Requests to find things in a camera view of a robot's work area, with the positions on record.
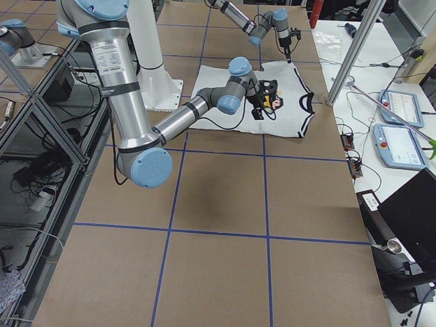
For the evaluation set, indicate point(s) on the black laptop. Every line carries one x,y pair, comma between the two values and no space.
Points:
410,214

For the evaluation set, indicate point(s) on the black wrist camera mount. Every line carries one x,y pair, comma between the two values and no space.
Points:
295,33
268,90

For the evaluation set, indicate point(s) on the reacher grabber stick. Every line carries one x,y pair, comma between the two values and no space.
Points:
380,105

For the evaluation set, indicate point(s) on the near blue teach pendant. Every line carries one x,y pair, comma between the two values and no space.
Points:
398,147

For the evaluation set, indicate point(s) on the far blue teach pendant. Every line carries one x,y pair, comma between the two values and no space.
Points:
403,104

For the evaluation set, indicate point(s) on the red fire extinguisher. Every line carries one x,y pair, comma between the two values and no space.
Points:
315,12

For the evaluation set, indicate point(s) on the grey cartoon print t-shirt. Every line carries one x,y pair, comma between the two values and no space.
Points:
288,116

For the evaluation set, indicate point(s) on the aluminium frame post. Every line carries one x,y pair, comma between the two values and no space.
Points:
362,34

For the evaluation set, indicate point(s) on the blue teach pendant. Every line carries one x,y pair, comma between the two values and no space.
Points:
403,104
398,147

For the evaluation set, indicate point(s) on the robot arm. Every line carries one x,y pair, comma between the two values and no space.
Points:
256,31
141,157

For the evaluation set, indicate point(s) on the patterned cloth rag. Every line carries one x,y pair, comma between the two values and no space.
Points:
12,287

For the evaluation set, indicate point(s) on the white power strip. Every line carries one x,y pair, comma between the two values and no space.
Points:
44,199

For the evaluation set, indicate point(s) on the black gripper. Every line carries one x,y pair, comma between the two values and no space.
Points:
285,42
256,103

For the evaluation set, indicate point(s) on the clear plastic bag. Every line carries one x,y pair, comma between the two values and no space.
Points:
328,46

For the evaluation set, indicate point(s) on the black relay terminal block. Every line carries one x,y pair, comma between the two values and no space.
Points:
353,157

